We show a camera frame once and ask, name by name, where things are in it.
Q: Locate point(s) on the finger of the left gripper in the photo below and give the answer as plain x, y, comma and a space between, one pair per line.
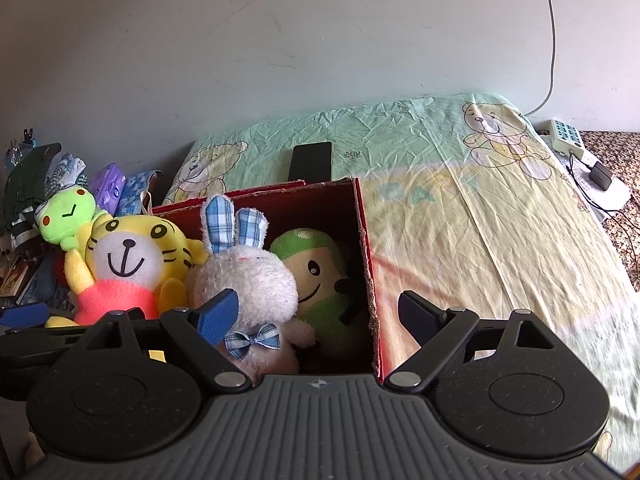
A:
22, 317

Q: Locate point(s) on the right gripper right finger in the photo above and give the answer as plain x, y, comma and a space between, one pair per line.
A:
440, 333

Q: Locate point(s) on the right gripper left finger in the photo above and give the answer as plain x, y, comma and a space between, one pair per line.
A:
194, 339

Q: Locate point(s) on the white bunny plush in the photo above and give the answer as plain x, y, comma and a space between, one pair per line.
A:
266, 332

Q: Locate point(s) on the yellow tiger plush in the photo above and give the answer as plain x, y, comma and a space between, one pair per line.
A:
137, 261

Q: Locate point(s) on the green mushroom plush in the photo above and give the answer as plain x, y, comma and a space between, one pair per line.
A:
319, 271

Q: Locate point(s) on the lime green frog plush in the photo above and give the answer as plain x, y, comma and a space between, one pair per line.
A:
67, 218

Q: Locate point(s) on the dark green clothing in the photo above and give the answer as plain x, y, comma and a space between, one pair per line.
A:
24, 190

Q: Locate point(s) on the bear print bed sheet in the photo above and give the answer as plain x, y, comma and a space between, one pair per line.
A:
467, 206

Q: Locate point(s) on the blue checkered cloth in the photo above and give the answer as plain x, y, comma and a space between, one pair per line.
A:
136, 192

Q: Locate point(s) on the purple tissue pack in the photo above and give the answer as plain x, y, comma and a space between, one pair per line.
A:
106, 186

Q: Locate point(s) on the red cardboard box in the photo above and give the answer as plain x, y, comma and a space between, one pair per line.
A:
335, 208

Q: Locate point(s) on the black smartphone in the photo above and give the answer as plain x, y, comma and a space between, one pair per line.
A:
311, 163

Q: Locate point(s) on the black power adapter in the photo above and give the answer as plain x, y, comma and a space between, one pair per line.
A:
601, 176

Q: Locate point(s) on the white power strip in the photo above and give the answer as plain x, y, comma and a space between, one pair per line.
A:
565, 138

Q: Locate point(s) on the brown patterned tablecloth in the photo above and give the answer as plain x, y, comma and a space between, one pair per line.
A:
619, 152

